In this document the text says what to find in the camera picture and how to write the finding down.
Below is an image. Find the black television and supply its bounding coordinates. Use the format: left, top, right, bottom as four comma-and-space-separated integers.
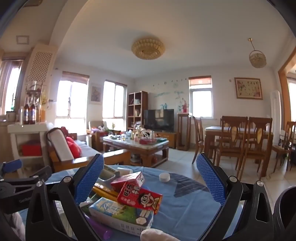
144, 109, 174, 132

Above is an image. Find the round gold ceiling lamp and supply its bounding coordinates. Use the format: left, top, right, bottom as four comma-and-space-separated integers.
131, 38, 165, 60

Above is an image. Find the framed floral picture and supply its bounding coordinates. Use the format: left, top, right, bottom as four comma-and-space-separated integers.
234, 77, 263, 100

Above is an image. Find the wooden television stand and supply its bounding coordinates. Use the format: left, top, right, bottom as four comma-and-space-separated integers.
153, 131, 177, 149

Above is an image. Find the cream lattice cabinet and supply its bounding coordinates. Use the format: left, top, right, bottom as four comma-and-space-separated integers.
24, 43, 58, 121

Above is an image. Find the wooden sofa with white cushions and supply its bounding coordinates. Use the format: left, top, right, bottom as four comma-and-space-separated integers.
46, 127, 131, 173

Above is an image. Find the black round bin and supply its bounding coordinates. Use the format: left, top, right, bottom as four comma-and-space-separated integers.
273, 186, 296, 241

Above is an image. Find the blue green milk carton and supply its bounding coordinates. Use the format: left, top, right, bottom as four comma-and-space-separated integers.
89, 197, 154, 237

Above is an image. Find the white side cabinet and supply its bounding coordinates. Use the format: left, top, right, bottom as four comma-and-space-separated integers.
7, 123, 53, 179

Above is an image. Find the small framed wall picture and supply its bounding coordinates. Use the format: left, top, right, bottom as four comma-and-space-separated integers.
90, 83, 102, 105

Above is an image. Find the red cushion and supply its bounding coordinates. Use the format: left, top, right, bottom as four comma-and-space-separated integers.
66, 137, 82, 158

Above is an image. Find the red cartoon drink carton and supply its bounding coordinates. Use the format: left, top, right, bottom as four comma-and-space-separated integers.
110, 171, 145, 193
117, 181, 163, 215

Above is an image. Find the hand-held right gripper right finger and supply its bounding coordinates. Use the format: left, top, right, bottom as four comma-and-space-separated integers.
196, 152, 275, 241

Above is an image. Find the window with red blind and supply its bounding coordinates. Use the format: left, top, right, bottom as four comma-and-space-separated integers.
188, 75, 213, 118

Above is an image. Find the grey white box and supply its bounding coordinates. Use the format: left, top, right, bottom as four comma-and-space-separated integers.
98, 167, 121, 184

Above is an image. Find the tall wooden stand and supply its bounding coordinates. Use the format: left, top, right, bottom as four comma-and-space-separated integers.
177, 112, 192, 151

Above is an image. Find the person's left forearm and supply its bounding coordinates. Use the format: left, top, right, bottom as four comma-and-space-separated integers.
11, 212, 26, 241

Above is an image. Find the wooden dining chair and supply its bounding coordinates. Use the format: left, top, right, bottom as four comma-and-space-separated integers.
272, 121, 296, 173
215, 115, 248, 171
240, 117, 273, 180
192, 116, 206, 164

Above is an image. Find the yellow snack packet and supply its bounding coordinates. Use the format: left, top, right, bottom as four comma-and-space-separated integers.
92, 183, 119, 198

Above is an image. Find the red box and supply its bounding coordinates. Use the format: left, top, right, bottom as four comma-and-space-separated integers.
21, 143, 43, 157

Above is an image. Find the crystal pendant lamp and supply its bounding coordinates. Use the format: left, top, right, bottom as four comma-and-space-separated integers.
248, 38, 267, 69

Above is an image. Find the wooden armchair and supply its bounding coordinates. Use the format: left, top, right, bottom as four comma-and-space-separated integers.
87, 120, 121, 151

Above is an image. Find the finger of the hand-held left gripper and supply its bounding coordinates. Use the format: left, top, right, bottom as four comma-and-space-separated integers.
0, 165, 53, 215
0, 159, 23, 173

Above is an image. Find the wooden bookshelf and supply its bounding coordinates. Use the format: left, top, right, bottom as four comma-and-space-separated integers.
128, 91, 148, 131

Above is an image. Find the wooden coffee table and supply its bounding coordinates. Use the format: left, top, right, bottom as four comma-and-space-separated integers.
102, 134, 169, 168

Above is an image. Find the wooden dining table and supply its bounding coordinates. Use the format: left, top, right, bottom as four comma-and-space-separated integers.
204, 126, 273, 160

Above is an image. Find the blue tablecloth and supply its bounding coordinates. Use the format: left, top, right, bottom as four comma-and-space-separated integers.
14, 164, 245, 241

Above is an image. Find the white tissue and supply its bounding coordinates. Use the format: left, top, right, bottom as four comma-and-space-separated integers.
140, 228, 178, 241

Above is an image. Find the dark soda bottle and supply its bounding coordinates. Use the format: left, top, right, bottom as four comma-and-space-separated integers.
23, 97, 30, 126
30, 97, 37, 124

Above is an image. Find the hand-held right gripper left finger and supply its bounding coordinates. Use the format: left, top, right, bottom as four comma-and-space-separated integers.
25, 153, 105, 241

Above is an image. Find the small white box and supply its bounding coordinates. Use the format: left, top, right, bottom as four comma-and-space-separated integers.
117, 167, 134, 176

